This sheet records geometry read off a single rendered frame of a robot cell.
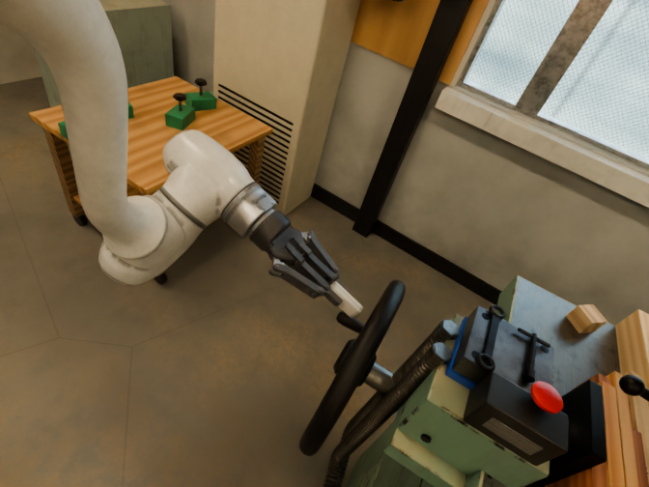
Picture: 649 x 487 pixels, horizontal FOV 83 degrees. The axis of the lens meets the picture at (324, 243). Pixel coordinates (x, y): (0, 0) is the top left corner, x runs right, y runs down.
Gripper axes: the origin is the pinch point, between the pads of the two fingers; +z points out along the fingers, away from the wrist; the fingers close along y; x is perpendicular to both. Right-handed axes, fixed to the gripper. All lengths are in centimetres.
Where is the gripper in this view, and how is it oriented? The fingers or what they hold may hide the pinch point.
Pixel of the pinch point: (343, 300)
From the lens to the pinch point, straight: 68.3
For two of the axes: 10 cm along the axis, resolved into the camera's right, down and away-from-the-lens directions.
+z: 7.2, 6.9, 0.3
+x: -5.0, 4.9, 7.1
